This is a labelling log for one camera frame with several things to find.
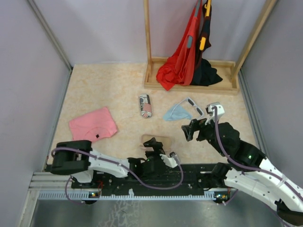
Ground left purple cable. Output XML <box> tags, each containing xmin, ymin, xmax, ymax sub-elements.
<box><xmin>51</xmin><ymin>148</ymin><xmax>184</xmax><ymax>206</ymax></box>

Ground red hanging garment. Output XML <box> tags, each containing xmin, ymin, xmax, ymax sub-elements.
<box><xmin>156</xmin><ymin>0</ymin><xmax>202</xmax><ymax>91</ymax></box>

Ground pink glasses case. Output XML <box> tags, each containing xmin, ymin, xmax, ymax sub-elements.
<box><xmin>139</xmin><ymin>134</ymin><xmax>173</xmax><ymax>152</ymax></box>

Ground white cable duct strip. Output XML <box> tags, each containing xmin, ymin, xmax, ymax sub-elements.
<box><xmin>37</xmin><ymin>190</ymin><xmax>228</xmax><ymax>201</ymax></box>

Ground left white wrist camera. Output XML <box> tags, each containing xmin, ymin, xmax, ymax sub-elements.
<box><xmin>160</xmin><ymin>152</ymin><xmax>180</xmax><ymax>168</ymax></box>

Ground white frame sunglasses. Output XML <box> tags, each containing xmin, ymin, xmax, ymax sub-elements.
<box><xmin>171</xmin><ymin>97</ymin><xmax>205</xmax><ymax>120</ymax></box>

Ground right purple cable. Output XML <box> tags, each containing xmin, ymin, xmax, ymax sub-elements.
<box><xmin>212</xmin><ymin>106</ymin><xmax>303</xmax><ymax>227</ymax></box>

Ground dark hanging garment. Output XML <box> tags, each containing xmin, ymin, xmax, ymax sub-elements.
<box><xmin>190</xmin><ymin>0</ymin><xmax>223</xmax><ymax>87</ymax></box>

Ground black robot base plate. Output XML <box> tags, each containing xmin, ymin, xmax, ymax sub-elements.
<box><xmin>45</xmin><ymin>163</ymin><xmax>240</xmax><ymax>196</ymax></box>

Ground flag print glasses case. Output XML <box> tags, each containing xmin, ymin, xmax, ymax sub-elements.
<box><xmin>139</xmin><ymin>94</ymin><xmax>152</xmax><ymax>119</ymax></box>

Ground wooden clothes rack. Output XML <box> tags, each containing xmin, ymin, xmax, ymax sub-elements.
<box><xmin>143</xmin><ymin>0</ymin><xmax>277</xmax><ymax>95</ymax></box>

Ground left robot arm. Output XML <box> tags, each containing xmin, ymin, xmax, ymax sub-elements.
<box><xmin>50</xmin><ymin>137</ymin><xmax>178</xmax><ymax>188</ymax></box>

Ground purple cable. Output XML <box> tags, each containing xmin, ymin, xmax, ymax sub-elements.
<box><xmin>51</xmin><ymin>148</ymin><xmax>184</xmax><ymax>206</ymax></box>
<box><xmin>212</xmin><ymin>106</ymin><xmax>303</xmax><ymax>227</ymax></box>

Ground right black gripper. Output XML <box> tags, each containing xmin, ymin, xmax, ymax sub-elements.
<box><xmin>181</xmin><ymin>114</ymin><xmax>227</xmax><ymax>156</ymax></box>

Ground yellow clothes hanger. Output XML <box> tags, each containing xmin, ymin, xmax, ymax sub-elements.
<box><xmin>199</xmin><ymin>0</ymin><xmax>212</xmax><ymax>52</ymax></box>

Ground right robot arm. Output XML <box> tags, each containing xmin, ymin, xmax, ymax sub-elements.
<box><xmin>181</xmin><ymin>119</ymin><xmax>303</xmax><ymax>226</ymax></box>

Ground light blue cloth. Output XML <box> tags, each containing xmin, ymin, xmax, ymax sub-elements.
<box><xmin>163</xmin><ymin>105</ymin><xmax>192</xmax><ymax>121</ymax></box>

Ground pink folded cloth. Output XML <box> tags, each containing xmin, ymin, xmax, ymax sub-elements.
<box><xmin>69</xmin><ymin>107</ymin><xmax>118</xmax><ymax>142</ymax></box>

